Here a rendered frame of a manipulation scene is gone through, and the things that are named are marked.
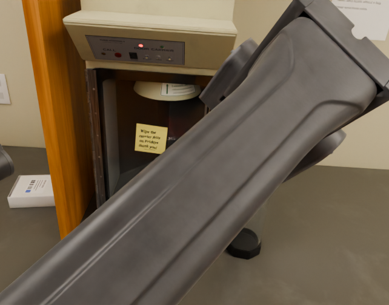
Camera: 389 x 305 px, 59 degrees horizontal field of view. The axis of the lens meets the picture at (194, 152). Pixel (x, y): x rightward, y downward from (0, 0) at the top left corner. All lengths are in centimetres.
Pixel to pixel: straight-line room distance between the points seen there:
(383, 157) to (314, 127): 141
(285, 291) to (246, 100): 78
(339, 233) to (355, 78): 95
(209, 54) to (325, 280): 62
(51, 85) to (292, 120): 67
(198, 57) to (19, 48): 79
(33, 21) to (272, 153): 65
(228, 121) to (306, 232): 95
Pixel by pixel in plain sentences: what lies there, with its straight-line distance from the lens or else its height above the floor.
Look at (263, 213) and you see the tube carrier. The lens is 87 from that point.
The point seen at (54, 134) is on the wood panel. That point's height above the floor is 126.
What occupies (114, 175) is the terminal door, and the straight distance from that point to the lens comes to 94.
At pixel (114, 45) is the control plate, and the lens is 73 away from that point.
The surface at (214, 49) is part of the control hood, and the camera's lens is 71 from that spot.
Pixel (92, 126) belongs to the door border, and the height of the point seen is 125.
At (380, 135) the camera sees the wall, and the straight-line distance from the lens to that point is 152.
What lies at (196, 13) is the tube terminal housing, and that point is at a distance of 78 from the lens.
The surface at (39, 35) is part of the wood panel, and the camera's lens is 76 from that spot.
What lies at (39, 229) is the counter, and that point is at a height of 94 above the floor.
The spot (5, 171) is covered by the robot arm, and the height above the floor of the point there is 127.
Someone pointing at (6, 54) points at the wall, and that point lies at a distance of 141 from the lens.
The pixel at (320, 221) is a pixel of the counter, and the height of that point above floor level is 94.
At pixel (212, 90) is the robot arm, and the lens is 30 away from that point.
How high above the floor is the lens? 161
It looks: 29 degrees down
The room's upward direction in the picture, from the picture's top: 4 degrees clockwise
